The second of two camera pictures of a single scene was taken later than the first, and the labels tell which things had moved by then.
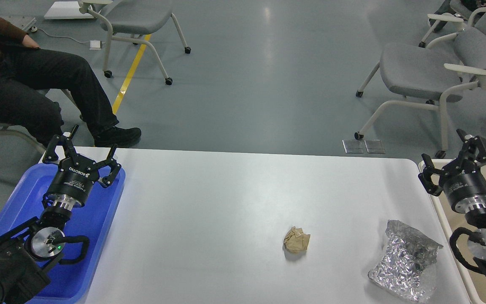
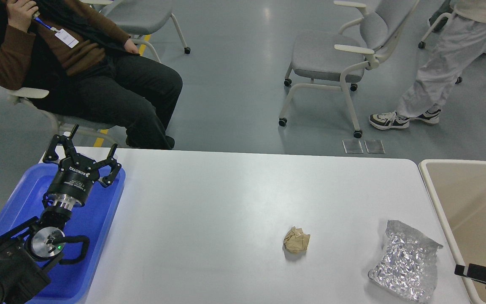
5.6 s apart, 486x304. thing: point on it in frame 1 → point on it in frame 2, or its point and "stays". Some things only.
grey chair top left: [131, 19] stays
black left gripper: [71, 187] stays
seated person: [12, 78] → [78, 52]
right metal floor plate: [374, 146] stays
